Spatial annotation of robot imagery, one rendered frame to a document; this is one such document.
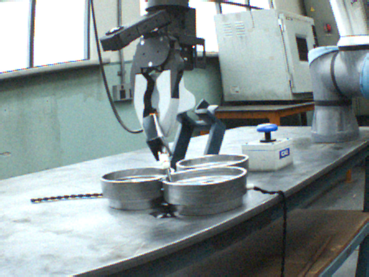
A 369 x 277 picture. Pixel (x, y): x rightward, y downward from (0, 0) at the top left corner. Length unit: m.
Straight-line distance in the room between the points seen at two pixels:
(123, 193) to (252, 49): 2.48
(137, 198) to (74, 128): 1.90
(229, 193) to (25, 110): 1.84
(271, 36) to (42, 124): 1.51
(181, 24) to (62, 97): 1.77
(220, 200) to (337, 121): 0.56
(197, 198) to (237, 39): 2.58
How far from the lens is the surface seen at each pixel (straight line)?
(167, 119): 0.68
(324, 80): 1.08
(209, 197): 0.57
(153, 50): 0.70
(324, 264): 0.99
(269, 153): 0.81
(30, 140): 2.35
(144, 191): 0.63
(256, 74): 3.04
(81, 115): 2.55
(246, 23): 3.07
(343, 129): 1.09
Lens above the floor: 0.96
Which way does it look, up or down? 6 degrees down
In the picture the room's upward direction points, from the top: 6 degrees counter-clockwise
